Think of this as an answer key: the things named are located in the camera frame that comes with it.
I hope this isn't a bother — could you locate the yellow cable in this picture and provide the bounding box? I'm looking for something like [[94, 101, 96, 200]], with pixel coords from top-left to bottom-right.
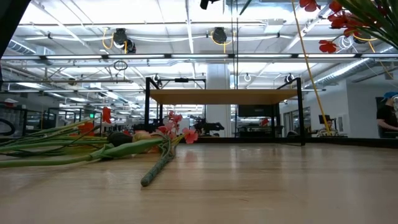
[[291, 0, 332, 136]]

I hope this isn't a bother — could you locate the sparse red flower spray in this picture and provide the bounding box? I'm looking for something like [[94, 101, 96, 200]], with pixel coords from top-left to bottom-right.
[[0, 106, 113, 156]]

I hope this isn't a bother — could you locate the wooden shelf black metal frame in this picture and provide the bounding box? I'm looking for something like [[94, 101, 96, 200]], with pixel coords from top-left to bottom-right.
[[144, 77, 306, 146]]

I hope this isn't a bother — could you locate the dense red flower bunch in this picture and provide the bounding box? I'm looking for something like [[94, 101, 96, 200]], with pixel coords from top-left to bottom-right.
[[298, 0, 398, 54]]

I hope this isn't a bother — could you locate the person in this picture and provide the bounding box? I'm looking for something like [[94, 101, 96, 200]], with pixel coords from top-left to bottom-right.
[[316, 118, 340, 138], [376, 91, 398, 139]]

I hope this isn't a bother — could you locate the black overhead camera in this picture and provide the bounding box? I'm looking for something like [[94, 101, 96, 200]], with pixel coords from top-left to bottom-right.
[[200, 0, 220, 10]]

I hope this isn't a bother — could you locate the pink flower spray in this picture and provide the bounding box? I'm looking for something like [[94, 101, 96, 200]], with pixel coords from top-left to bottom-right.
[[140, 110, 200, 188]]

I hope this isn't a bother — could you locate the black aluminium table frame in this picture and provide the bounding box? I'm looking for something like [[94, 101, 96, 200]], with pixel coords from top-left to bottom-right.
[[186, 136, 398, 149]]

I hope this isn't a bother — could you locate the pink artificial tulip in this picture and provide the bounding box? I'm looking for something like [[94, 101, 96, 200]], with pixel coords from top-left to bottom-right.
[[0, 129, 164, 169]]

